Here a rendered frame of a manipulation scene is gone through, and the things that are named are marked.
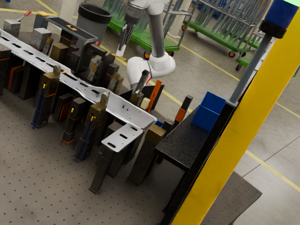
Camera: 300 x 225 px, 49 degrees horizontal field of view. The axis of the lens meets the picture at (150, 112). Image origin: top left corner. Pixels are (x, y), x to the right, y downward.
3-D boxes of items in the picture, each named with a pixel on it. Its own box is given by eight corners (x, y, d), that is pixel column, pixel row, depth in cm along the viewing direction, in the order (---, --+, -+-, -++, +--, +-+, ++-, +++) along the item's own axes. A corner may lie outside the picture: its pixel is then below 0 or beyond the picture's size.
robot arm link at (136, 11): (125, 1, 168) (121, 12, 171) (140, 7, 166) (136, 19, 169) (131, 1, 176) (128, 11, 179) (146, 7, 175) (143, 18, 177)
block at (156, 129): (126, 179, 186) (148, 128, 171) (132, 172, 193) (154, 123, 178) (137, 186, 185) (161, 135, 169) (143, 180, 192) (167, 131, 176)
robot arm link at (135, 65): (129, 87, 274) (123, 62, 275) (150, 82, 275) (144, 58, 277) (129, 84, 257) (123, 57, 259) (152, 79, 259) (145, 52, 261)
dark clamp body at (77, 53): (57, 100, 233) (71, 51, 216) (68, 96, 243) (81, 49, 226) (65, 105, 231) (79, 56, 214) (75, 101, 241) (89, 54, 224)
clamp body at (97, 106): (69, 158, 185) (86, 106, 169) (81, 150, 195) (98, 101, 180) (78, 164, 183) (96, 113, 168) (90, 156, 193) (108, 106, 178)
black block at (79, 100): (56, 143, 192) (68, 101, 179) (66, 137, 200) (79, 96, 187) (63, 147, 190) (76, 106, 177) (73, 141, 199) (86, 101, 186)
